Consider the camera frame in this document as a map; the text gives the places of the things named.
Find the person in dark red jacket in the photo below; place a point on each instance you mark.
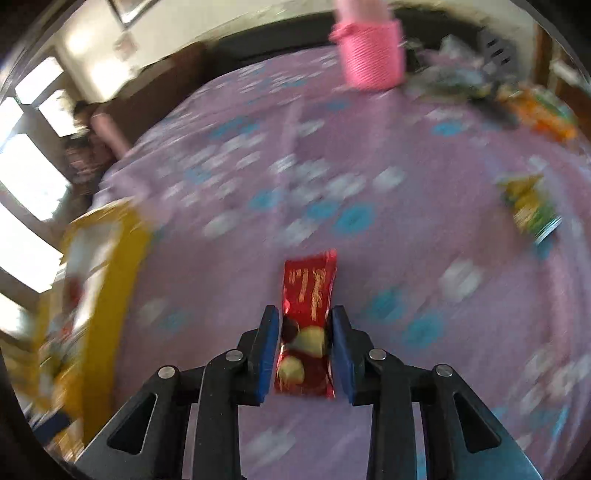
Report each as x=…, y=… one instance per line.
x=88, y=155

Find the green yellow snack packet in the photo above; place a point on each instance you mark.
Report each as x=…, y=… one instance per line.
x=533, y=210

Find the orange snack packet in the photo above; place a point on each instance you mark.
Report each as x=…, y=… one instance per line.
x=541, y=111

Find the red chocolate candy packet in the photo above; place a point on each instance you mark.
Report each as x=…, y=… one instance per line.
x=303, y=367

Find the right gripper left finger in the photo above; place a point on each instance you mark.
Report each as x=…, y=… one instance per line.
x=146, y=438

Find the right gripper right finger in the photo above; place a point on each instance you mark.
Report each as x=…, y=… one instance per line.
x=463, y=439

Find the yellow-rimmed white tray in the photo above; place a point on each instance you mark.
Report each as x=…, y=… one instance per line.
x=76, y=339

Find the purple floral tablecloth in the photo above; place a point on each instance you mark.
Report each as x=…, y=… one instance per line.
x=281, y=160

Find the pink-sleeved water bottle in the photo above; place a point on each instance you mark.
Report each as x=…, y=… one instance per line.
x=370, y=43

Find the black sofa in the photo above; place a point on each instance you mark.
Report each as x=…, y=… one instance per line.
x=247, y=47

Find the maroon armchair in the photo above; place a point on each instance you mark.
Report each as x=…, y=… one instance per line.
x=145, y=100

